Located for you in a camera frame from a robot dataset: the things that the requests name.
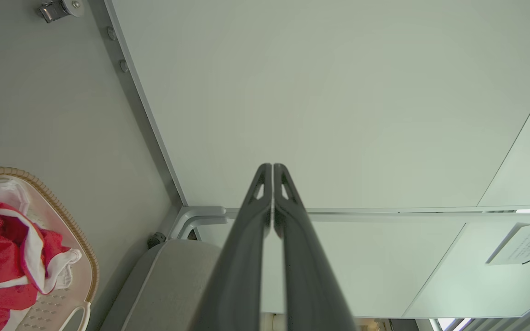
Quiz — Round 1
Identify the metal caster wheel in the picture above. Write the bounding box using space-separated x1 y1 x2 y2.
36 0 84 24

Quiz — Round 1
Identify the white paper notice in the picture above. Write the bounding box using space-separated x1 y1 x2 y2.
485 223 530 266

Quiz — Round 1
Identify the grey partition bottom rail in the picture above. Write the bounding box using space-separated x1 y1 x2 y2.
88 0 188 207

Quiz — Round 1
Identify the grey metal partition post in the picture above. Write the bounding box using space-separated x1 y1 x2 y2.
168 205 530 240

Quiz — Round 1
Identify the white cloth basket liner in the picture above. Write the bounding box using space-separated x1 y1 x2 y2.
0 178 31 217

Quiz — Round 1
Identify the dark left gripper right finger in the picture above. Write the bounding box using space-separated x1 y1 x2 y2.
273 163 357 331

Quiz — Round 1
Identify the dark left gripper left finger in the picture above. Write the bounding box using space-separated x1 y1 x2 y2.
190 163 273 331

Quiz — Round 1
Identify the white basket with wicker rim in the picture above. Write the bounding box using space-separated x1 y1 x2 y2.
0 166 100 331

